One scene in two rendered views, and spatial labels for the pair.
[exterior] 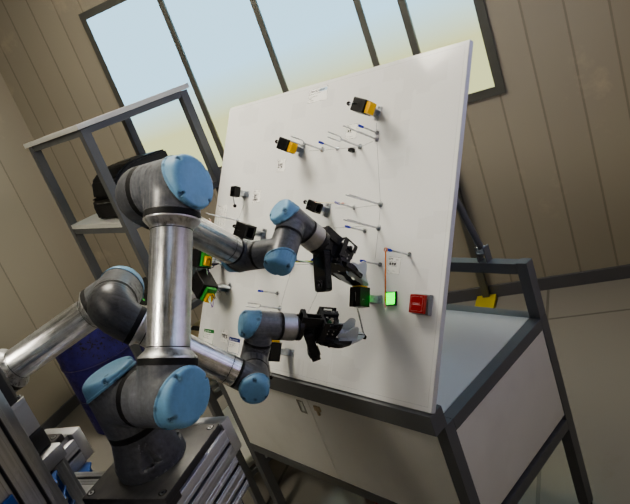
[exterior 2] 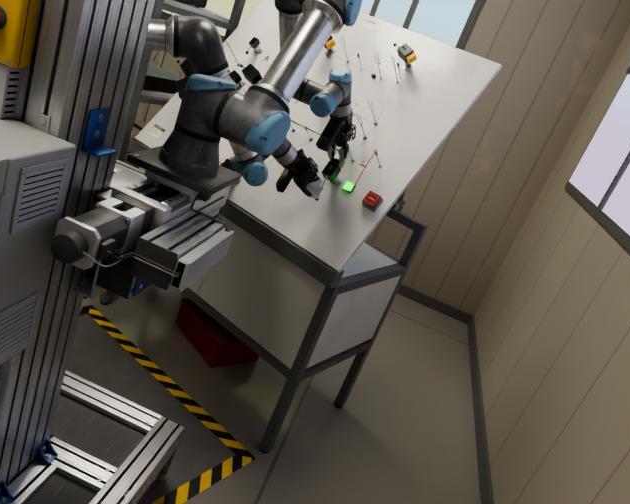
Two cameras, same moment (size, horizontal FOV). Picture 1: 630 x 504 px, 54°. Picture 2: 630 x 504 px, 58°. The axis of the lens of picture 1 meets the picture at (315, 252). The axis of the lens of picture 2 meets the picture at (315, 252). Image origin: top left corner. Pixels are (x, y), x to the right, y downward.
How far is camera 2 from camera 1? 76 cm
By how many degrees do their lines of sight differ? 21
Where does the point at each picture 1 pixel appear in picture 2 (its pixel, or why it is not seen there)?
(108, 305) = (210, 39)
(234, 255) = not seen: hidden behind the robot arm
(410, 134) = (425, 94)
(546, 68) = (461, 131)
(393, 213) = (382, 135)
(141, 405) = (245, 116)
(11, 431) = (134, 65)
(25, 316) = not seen: outside the picture
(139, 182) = not seen: outside the picture
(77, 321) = (159, 33)
